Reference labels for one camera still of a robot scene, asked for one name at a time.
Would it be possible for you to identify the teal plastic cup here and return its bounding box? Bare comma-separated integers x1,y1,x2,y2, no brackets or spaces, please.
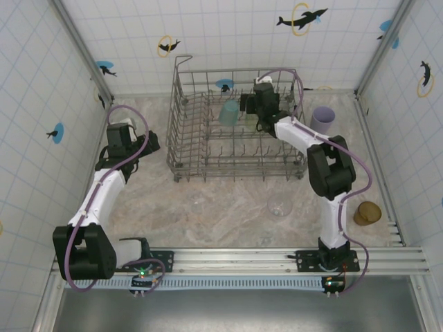
217,100,239,127

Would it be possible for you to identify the lavender plastic cup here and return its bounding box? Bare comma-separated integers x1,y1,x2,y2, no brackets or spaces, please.
310,107,336,138

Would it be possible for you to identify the clear plastic cup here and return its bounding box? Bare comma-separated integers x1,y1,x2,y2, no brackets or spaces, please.
267,193,293,221

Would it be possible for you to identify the amber plastic cup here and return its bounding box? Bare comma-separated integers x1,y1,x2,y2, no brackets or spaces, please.
352,201,383,228

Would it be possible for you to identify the blue circle dolphin sticker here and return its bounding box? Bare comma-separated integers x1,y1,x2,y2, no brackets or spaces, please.
215,78,236,93

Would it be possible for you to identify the blue circle fish sticker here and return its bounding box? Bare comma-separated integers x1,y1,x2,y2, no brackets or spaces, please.
46,122,65,145

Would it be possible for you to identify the blue circle shark sticker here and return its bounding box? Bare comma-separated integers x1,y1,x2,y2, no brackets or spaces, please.
95,60,118,77

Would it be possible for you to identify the grey metal sheet panel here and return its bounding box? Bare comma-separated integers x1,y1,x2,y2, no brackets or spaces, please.
34,286,433,332

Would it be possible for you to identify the grey wire dish rack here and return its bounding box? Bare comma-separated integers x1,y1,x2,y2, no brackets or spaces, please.
165,55,307,183

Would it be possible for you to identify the black animal yellow ring sticker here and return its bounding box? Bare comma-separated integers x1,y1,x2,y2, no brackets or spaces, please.
93,86,107,111

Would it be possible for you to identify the large dolphin yellow ring sticker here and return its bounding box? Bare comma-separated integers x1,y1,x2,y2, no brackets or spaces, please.
275,2,329,37

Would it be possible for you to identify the small dolphin yellow ring sticker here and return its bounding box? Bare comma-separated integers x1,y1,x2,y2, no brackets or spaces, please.
157,34,182,58

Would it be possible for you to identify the aluminium floor side rail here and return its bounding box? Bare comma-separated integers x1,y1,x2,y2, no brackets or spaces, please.
353,90,406,247

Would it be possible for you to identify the aluminium frame post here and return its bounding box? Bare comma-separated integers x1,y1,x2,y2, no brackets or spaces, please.
354,0,416,98
51,0,115,103

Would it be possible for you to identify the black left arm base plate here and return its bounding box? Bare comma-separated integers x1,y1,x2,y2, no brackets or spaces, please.
113,249,175,274

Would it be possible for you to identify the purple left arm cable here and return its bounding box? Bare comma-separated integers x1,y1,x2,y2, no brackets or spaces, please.
64,105,166,295

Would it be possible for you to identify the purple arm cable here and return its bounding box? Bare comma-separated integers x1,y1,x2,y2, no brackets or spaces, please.
64,105,166,295
257,68,374,297

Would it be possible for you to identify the aluminium mounting rail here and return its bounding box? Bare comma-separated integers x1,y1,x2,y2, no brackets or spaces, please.
51,246,432,277

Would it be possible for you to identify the blue blob wall sticker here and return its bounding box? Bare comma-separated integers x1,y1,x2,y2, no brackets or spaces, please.
376,19,400,49

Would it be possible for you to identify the pale blue slotted cable duct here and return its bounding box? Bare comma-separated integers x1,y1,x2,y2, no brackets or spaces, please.
64,275,347,291

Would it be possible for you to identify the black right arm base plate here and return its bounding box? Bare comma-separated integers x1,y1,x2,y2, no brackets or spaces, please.
288,249,361,274

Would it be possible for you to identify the seahorse yellow ring sticker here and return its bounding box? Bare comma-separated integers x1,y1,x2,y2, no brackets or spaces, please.
417,60,435,98

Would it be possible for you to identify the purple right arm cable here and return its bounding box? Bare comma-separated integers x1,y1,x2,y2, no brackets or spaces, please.
257,68,374,297

